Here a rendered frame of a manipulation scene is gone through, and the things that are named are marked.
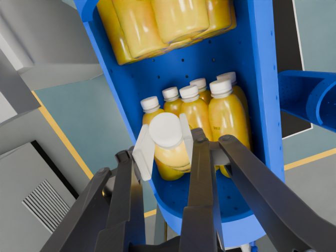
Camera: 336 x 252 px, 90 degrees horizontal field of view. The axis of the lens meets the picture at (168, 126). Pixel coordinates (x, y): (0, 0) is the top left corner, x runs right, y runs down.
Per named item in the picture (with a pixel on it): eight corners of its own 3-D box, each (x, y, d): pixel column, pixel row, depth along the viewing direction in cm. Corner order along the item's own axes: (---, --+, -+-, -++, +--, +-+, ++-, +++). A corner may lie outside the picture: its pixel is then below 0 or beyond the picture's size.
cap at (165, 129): (148, 143, 21) (143, 139, 19) (157, 115, 22) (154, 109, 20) (178, 151, 20) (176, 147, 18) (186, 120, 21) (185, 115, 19)
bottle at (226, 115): (231, 157, 43) (217, 85, 36) (259, 165, 37) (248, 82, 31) (214, 173, 39) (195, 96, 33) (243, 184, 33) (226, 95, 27)
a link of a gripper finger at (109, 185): (138, 188, 13) (102, 197, 13) (145, 155, 18) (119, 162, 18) (131, 173, 13) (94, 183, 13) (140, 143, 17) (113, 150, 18)
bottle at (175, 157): (165, 168, 38) (132, 152, 21) (173, 139, 40) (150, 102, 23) (196, 177, 36) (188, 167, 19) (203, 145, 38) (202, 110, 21)
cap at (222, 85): (219, 88, 34) (217, 79, 34) (236, 86, 31) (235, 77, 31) (207, 94, 32) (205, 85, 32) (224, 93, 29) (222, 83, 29)
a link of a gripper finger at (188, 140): (183, 139, 13) (192, 137, 13) (178, 114, 20) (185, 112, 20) (192, 169, 14) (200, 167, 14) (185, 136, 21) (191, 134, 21)
